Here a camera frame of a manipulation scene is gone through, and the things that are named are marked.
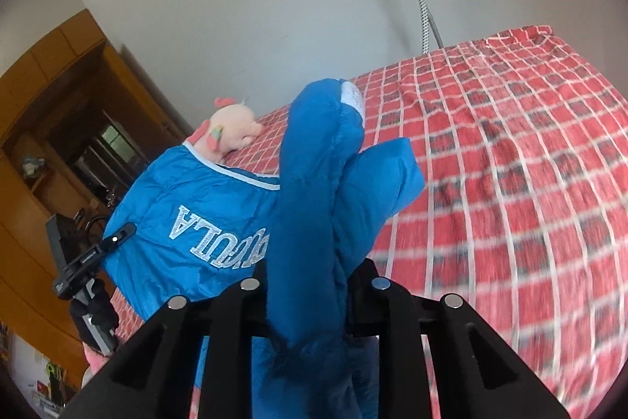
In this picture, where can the red plaid bed blanket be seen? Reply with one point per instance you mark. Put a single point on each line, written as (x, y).
(515, 154)

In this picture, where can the wooden wardrobe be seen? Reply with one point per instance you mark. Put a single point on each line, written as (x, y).
(44, 105)

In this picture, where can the grey shelf figurine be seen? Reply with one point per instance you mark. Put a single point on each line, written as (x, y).
(32, 166)

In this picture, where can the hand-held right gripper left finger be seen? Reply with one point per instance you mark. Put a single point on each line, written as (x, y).
(245, 316)

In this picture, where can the pink unicorn plush toy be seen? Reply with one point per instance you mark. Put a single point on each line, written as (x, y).
(230, 124)

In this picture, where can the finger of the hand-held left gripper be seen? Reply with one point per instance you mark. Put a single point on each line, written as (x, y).
(120, 236)

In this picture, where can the person's left hand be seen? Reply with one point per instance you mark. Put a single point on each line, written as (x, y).
(103, 306)

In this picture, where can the blue puffer jacket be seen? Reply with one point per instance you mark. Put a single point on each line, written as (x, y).
(304, 203)

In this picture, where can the pink lace bed sheet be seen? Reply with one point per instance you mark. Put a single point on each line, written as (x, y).
(95, 359)

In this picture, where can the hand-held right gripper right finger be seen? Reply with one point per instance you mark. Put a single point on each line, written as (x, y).
(387, 316)

